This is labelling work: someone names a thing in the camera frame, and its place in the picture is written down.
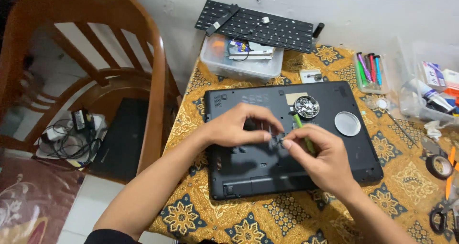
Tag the maroon patterned rug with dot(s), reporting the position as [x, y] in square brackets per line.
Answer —
[32, 201]

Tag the white cardboard box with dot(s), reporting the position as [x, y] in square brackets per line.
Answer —
[433, 75]

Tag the black plastic strip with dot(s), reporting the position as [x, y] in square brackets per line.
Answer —
[222, 20]

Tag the person's black sleeve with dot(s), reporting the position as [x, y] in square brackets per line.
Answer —
[109, 237]

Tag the clear plastic box with parts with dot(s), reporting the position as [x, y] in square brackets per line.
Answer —
[218, 63]

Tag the black laptop keyboard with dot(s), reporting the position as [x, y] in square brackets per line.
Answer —
[276, 32]

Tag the black laptop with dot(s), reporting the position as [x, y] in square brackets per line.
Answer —
[344, 158]

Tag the crumpled white tissue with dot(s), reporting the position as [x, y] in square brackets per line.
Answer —
[433, 131]

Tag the round tin of screws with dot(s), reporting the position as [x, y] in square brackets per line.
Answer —
[306, 106]

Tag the person's left hand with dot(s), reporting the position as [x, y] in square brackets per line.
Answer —
[229, 127]

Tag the flat black laptop case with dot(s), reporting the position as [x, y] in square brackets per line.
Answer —
[122, 140]

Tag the black tape roll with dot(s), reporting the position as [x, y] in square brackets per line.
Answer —
[432, 163]

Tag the round metal tin lid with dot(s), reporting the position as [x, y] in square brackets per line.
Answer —
[347, 124]

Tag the clear tray for screwdrivers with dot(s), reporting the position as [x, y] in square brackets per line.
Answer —
[383, 88]

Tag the metal tweezers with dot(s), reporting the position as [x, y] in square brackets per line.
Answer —
[400, 126]

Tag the small white socket box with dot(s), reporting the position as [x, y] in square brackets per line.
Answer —
[309, 76]

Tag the large clear plastic container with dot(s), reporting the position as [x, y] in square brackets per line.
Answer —
[408, 104]

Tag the black cylindrical marker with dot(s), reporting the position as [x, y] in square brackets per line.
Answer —
[318, 30]

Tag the white tube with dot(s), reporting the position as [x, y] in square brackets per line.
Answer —
[430, 95]

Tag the person's right hand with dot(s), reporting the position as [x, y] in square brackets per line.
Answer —
[330, 161]

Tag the yellow batik tablecloth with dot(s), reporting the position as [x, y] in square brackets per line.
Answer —
[394, 186]

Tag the brown wooden chair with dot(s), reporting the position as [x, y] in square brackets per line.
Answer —
[157, 93]

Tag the white optical drive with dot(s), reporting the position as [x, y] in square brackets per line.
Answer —
[252, 52]

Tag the small clear round cap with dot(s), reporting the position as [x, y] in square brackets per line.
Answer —
[382, 103]

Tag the metal pry tool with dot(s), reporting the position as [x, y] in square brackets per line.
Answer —
[432, 146]

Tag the green screwdriver with black cap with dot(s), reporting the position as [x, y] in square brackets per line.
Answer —
[361, 75]

